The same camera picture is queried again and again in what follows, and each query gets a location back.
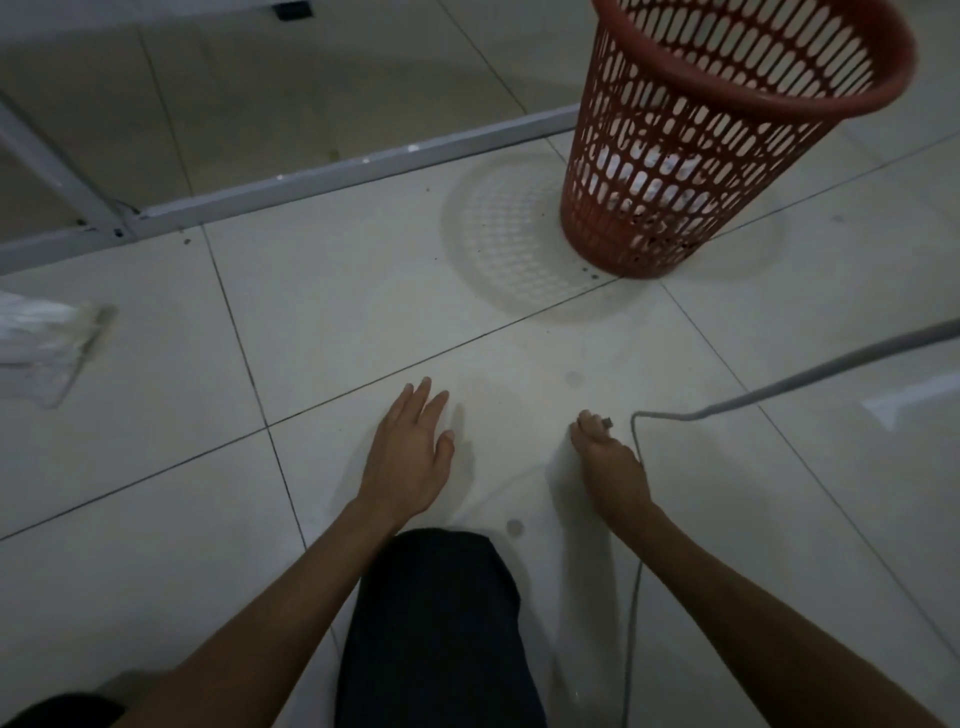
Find person's left hand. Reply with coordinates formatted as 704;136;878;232
352;377;457;530

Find person's right hand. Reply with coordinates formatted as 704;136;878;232
569;410;658;530

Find red plastic waste basket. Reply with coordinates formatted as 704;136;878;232
560;0;918;280

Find clear pack of white tissues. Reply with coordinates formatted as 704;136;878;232
0;290;119;411

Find person's right forearm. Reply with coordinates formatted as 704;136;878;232
614;502;946;728

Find person's left forearm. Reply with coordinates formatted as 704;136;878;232
112;502;399;728

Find black trousers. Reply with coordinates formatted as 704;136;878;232
0;528;549;728

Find grey cable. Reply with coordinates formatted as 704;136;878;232
614;318;960;728

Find metal frame rail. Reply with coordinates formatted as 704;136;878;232
0;103;583;277

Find grey metal post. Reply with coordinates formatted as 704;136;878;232
0;88;138;243

